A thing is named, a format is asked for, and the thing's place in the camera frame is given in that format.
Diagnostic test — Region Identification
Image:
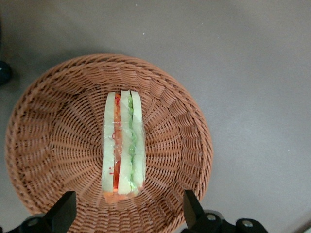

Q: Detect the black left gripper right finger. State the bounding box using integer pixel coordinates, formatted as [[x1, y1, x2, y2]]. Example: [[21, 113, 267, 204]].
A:
[[181, 189, 234, 233]]

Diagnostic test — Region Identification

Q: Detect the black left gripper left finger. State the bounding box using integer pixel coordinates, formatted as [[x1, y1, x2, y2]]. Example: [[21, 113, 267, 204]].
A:
[[15, 190, 77, 233]]

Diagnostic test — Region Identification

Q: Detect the plastic sandwich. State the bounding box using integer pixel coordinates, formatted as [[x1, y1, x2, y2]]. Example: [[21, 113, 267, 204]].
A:
[[101, 90, 147, 204]]

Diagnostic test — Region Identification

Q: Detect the brown woven wicker basket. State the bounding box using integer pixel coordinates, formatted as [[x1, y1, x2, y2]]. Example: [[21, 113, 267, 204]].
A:
[[4, 53, 214, 233]]

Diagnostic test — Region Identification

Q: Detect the dark teal round object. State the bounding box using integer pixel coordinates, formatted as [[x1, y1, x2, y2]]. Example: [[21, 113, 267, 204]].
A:
[[0, 60, 12, 85]]

